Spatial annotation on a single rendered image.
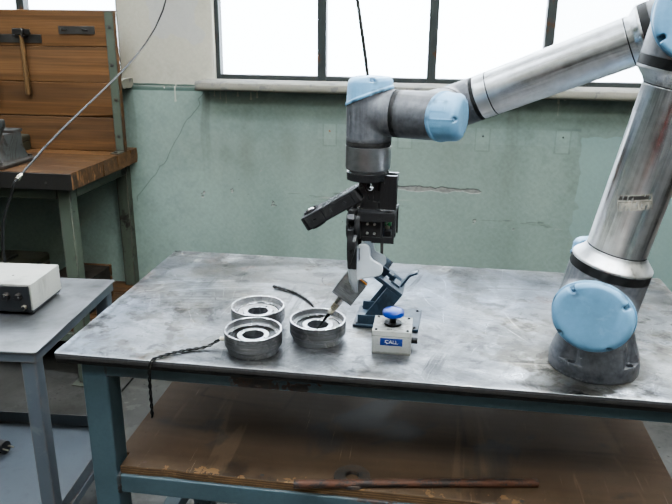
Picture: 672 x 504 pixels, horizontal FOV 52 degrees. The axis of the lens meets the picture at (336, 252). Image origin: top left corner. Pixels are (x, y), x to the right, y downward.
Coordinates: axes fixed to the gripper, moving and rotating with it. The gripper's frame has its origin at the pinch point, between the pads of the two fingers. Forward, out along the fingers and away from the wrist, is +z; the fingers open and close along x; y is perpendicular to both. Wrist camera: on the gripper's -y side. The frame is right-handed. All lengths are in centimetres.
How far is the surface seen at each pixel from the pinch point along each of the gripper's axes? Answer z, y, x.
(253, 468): 38.0, -18.2, -4.4
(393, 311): 5.6, 7.1, 1.7
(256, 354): 11.5, -15.6, -8.5
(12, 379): 92, -155, 105
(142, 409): 93, -94, 95
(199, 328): 12.9, -30.5, 2.7
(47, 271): 17, -84, 35
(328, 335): 10.1, -4.2, -1.2
